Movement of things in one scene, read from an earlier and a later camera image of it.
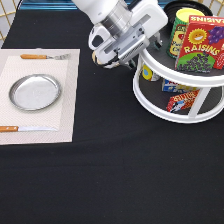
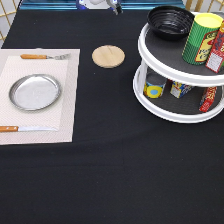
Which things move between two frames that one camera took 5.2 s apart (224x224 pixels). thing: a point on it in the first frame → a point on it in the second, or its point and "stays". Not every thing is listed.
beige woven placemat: (61, 115) stays
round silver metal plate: (35, 92) stays
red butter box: (181, 101) → (209, 99)
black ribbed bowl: (172, 9) → (170, 22)
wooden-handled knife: (25, 128) stays
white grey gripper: (126, 36) → (118, 9)
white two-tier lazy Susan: (164, 94) stays
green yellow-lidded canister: (178, 30) → (201, 38)
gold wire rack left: (8, 9) stays
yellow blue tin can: (149, 75) → (154, 85)
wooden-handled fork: (35, 56) stays
